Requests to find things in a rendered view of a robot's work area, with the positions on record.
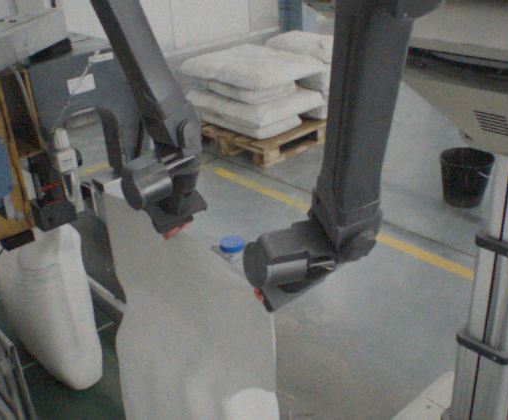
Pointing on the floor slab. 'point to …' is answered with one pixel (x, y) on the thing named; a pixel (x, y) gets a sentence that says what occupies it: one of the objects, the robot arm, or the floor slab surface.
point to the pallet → (229, 144)
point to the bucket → (465, 175)
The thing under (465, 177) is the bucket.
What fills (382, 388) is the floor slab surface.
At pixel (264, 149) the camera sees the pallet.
